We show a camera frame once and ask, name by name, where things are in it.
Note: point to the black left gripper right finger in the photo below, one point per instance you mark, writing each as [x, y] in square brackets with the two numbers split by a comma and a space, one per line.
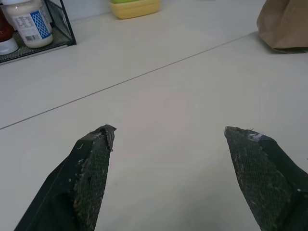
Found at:
[264, 183]

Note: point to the brown paper bag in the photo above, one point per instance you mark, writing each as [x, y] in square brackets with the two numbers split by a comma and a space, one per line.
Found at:
[284, 24]

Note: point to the yellow detergent bottle green label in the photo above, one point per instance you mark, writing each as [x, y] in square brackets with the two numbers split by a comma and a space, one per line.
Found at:
[134, 10]

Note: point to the white mayonnaise bottle blue label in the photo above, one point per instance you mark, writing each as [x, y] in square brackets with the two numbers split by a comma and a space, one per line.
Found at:
[21, 14]

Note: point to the red ketchup squeeze bottle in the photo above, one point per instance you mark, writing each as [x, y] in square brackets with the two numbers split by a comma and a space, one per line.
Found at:
[4, 31]

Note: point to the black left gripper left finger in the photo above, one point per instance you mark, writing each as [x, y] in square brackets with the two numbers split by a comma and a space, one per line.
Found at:
[72, 187]

